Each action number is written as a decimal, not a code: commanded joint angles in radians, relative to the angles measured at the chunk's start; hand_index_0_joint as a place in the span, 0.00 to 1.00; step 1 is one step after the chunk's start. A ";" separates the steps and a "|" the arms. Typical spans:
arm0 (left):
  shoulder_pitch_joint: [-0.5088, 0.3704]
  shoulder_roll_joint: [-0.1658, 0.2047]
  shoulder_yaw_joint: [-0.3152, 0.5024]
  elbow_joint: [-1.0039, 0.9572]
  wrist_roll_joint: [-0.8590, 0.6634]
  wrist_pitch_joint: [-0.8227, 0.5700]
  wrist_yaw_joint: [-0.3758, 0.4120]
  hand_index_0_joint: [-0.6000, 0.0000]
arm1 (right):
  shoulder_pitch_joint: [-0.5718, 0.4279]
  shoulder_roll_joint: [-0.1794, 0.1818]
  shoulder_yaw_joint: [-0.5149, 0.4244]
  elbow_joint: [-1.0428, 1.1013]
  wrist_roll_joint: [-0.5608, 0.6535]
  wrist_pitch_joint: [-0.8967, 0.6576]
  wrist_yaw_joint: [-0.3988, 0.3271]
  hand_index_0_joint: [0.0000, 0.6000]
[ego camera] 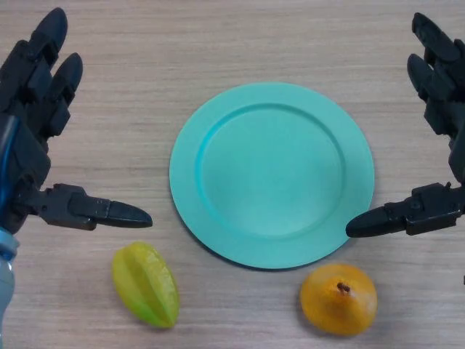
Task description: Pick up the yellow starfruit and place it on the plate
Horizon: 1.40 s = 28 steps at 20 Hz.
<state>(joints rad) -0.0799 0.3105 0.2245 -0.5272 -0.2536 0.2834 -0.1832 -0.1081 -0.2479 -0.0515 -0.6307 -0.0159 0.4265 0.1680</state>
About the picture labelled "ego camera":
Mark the yellow green starfruit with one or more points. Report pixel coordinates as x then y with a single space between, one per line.
145 283

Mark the green round plate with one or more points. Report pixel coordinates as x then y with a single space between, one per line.
272 174

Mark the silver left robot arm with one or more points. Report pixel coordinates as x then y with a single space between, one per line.
5 276

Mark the orange pear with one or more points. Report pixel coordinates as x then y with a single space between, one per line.
338 305

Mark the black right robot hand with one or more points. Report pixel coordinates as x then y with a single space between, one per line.
441 91

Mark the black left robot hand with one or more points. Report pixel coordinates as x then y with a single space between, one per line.
25 152

